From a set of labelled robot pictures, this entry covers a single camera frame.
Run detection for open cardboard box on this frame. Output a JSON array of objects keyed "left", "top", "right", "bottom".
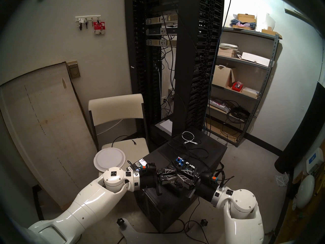
[{"left": 212, "top": 65, "right": 235, "bottom": 88}]

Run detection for white round plate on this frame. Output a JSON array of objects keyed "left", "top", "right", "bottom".
[{"left": 93, "top": 147, "right": 126, "bottom": 173}]

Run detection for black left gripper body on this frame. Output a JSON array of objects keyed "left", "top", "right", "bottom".
[{"left": 140, "top": 170, "right": 163, "bottom": 196}]

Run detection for flat white box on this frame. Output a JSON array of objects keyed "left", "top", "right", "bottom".
[{"left": 241, "top": 52, "right": 271, "bottom": 67}]

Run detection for cream folding chair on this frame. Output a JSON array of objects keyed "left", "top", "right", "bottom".
[{"left": 88, "top": 94, "right": 150, "bottom": 175}]

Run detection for grey flat device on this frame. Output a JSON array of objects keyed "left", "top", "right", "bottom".
[{"left": 155, "top": 120, "right": 173, "bottom": 133}]

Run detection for blue black audio mixer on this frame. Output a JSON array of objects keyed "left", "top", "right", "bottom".
[{"left": 165, "top": 157, "right": 197, "bottom": 197}]

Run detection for black server rack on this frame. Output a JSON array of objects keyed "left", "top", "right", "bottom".
[
  {"left": 171, "top": 0, "right": 225, "bottom": 137},
  {"left": 124, "top": 0, "right": 178, "bottom": 145}
]

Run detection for flat beige box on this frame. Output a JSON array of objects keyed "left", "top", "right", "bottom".
[{"left": 241, "top": 87, "right": 259, "bottom": 98}]

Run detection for white paper bag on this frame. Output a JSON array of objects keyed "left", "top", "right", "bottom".
[{"left": 255, "top": 13, "right": 276, "bottom": 32}]

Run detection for beige leaning board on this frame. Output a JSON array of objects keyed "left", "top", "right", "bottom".
[{"left": 0, "top": 62, "right": 98, "bottom": 208}]

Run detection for low brown cardboard box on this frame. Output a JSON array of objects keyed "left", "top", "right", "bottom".
[{"left": 262, "top": 29, "right": 283, "bottom": 39}]

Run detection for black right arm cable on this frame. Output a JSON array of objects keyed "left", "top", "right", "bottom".
[{"left": 215, "top": 170, "right": 235, "bottom": 189}]

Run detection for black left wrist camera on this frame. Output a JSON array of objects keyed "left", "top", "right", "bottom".
[{"left": 138, "top": 163, "right": 157, "bottom": 174}]

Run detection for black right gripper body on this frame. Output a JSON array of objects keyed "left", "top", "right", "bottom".
[{"left": 188, "top": 171, "right": 220, "bottom": 202}]

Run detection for black computer tower case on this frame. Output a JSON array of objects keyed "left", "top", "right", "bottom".
[{"left": 127, "top": 130, "right": 228, "bottom": 232}]

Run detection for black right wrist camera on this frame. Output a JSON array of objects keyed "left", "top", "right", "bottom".
[{"left": 201, "top": 171, "right": 219, "bottom": 183}]

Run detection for white oval device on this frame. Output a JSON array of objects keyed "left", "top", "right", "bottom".
[{"left": 296, "top": 174, "right": 315, "bottom": 209}]

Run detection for white lattice finger part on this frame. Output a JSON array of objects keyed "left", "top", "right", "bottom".
[{"left": 275, "top": 172, "right": 290, "bottom": 187}]

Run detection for white key hook rail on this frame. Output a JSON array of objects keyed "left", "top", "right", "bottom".
[{"left": 75, "top": 15, "right": 101, "bottom": 30}]

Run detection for blue pink plastic bags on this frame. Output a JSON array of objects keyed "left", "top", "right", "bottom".
[{"left": 230, "top": 17, "right": 255, "bottom": 28}]

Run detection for thin white cable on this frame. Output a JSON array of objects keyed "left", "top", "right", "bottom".
[{"left": 96, "top": 119, "right": 123, "bottom": 136}]

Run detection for coiled white USB cable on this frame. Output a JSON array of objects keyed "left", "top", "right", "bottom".
[{"left": 182, "top": 131, "right": 198, "bottom": 145}]

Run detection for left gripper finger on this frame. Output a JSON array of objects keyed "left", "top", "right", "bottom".
[
  {"left": 159, "top": 168, "right": 178, "bottom": 178},
  {"left": 160, "top": 175, "right": 178, "bottom": 187}
]

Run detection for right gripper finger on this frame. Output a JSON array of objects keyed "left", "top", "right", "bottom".
[
  {"left": 178, "top": 175, "right": 198, "bottom": 191},
  {"left": 178, "top": 168, "right": 200, "bottom": 179}
]

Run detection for small beige box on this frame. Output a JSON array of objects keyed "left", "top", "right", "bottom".
[{"left": 218, "top": 48, "right": 238, "bottom": 58}]

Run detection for black cable bundle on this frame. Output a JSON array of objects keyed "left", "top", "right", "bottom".
[{"left": 225, "top": 100, "right": 257, "bottom": 124}]

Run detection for tangled thin black cables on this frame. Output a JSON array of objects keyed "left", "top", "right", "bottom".
[{"left": 165, "top": 133, "right": 211, "bottom": 170}]

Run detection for grey metal shelving unit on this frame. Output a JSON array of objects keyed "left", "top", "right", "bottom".
[{"left": 204, "top": 27, "right": 280, "bottom": 147}]

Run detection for pink white package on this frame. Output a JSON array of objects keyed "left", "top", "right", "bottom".
[{"left": 208, "top": 99, "right": 230, "bottom": 112}]

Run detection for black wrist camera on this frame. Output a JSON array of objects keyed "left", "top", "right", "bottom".
[
  {"left": 138, "top": 163, "right": 157, "bottom": 174},
  {"left": 201, "top": 171, "right": 219, "bottom": 183}
]

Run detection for beige wall switch plate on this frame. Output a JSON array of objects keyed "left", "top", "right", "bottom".
[{"left": 67, "top": 60, "right": 81, "bottom": 79}]

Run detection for white box blue label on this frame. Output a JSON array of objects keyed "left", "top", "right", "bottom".
[{"left": 306, "top": 147, "right": 324, "bottom": 175}]

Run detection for thin black cable with plug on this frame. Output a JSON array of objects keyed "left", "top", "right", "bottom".
[{"left": 112, "top": 135, "right": 138, "bottom": 148}]

